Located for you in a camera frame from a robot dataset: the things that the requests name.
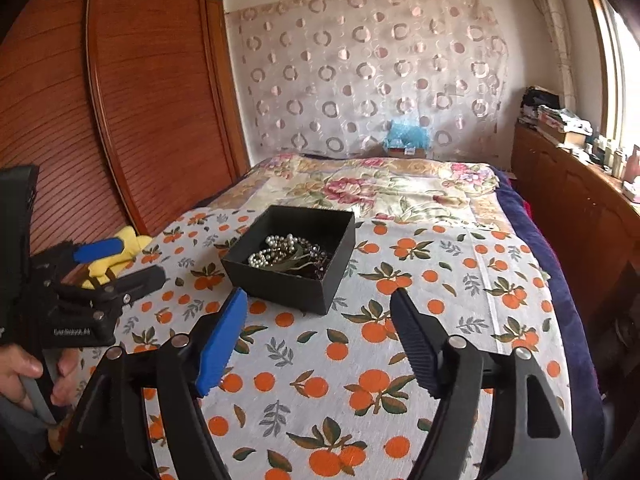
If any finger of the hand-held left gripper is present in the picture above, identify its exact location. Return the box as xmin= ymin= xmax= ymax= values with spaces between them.
xmin=70 ymin=238 xmax=124 ymax=266
xmin=97 ymin=266 xmax=167 ymax=307

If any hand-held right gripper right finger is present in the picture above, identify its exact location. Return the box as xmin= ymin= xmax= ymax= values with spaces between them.
xmin=390 ymin=289 xmax=583 ymax=480

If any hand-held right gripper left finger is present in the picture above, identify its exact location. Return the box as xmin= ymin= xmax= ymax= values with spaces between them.
xmin=55 ymin=287 xmax=249 ymax=480

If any black square box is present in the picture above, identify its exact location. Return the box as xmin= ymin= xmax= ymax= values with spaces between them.
xmin=221 ymin=204 xmax=356 ymax=316

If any white pearl necklace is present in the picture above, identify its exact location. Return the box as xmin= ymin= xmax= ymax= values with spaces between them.
xmin=248 ymin=233 xmax=301 ymax=269

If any pale green jade bangle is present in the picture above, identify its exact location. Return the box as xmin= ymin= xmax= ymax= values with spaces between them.
xmin=264 ymin=244 xmax=312 ymax=275

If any clear purple crystal bracelet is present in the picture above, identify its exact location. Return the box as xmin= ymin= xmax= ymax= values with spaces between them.
xmin=299 ymin=241 xmax=332 ymax=261

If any person's left hand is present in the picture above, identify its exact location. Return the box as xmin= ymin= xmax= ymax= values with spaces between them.
xmin=0 ymin=342 xmax=82 ymax=409

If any yellow plush toy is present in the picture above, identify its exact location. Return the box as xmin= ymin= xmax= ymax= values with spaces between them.
xmin=80 ymin=226 xmax=154 ymax=290

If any orange fruit print cloth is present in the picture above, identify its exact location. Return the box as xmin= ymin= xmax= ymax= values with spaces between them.
xmin=80 ymin=207 xmax=574 ymax=480

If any person's dark clothing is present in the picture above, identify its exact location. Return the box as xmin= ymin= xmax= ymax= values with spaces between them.
xmin=0 ymin=395 xmax=76 ymax=480

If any dark purple blanket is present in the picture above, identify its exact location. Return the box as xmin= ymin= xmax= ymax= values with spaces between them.
xmin=492 ymin=170 xmax=607 ymax=461

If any blue fluffy toy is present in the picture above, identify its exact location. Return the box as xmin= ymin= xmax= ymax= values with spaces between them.
xmin=384 ymin=121 xmax=430 ymax=151

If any brown wooden cabinet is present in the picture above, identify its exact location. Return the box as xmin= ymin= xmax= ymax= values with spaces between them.
xmin=511 ymin=122 xmax=640 ymax=313

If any row of small bottles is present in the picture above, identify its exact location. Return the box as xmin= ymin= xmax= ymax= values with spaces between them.
xmin=585 ymin=132 xmax=640 ymax=201

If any circle pattern sheer curtain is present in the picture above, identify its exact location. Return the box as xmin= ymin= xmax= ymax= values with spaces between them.
xmin=225 ymin=0 xmax=509 ymax=158

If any white checked curtain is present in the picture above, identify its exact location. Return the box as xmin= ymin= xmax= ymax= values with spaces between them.
xmin=522 ymin=0 xmax=583 ymax=111

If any window with wooden frame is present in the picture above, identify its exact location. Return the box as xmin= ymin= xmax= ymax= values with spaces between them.
xmin=582 ymin=0 xmax=640 ymax=147

